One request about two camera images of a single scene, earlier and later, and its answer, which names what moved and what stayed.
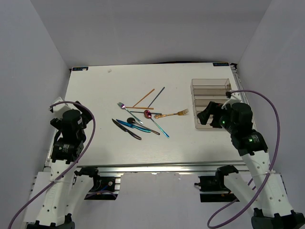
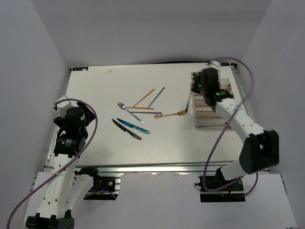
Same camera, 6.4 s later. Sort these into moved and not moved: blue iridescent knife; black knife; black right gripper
Moved: black right gripper
Not moved: blue iridescent knife; black knife
